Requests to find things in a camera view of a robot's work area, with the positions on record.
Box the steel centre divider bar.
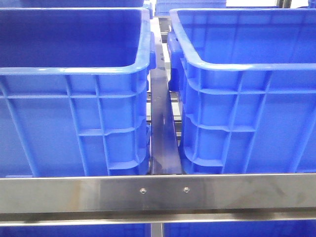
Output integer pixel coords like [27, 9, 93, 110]
[151, 33, 182, 175]

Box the lower right blue crate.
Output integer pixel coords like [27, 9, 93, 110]
[164, 220, 316, 237]

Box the left blue plastic crate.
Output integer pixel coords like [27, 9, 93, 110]
[0, 8, 156, 178]

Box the back right blue crate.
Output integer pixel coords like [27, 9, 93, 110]
[155, 0, 227, 16]

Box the right blue plastic crate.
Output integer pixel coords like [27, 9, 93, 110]
[168, 8, 316, 174]

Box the steel front shelf rail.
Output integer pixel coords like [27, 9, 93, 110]
[0, 173, 316, 226]

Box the steel lower upright post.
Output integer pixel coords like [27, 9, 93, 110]
[151, 223, 164, 237]

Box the back left blue crate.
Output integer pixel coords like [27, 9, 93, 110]
[0, 0, 152, 9]

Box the lower left blue crate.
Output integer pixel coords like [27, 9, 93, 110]
[0, 224, 151, 237]

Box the blue plastic crate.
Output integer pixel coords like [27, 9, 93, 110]
[168, 8, 316, 174]
[0, 8, 156, 178]

